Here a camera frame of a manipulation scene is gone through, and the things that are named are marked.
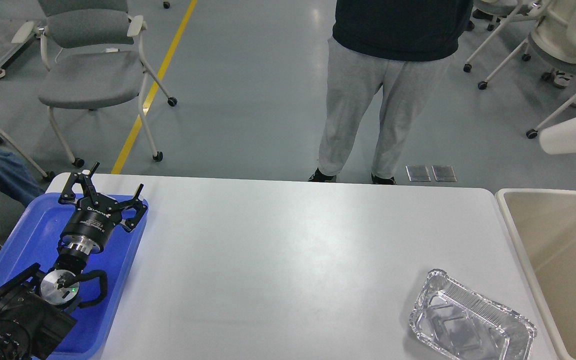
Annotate metal floor plate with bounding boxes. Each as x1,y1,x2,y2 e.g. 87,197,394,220
431,165,458,183
406,165,432,182

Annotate white office chair right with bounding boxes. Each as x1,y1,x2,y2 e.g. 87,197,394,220
462,0,576,139

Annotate aluminium foil tray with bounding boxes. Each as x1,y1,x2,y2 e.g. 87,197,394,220
408,268,537,360

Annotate metal floor plate left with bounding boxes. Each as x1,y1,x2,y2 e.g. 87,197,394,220
406,165,432,182

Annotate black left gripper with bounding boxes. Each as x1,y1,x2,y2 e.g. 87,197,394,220
58,161,149,255

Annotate blue plastic tray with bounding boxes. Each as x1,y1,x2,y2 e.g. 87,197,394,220
0,193,147,360

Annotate seated person blue jeans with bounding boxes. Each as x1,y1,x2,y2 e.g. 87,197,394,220
0,149,44,250

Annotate grey office chair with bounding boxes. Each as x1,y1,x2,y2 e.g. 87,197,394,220
13,0,178,168

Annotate standing person grey trousers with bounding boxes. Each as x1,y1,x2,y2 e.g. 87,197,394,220
310,0,474,185

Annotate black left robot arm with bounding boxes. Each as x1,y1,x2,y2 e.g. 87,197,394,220
0,170,148,360

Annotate beige plastic bin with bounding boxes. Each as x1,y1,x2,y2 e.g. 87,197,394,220
496,188,576,360

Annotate metal floor plate right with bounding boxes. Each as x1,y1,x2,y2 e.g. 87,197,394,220
431,165,458,183

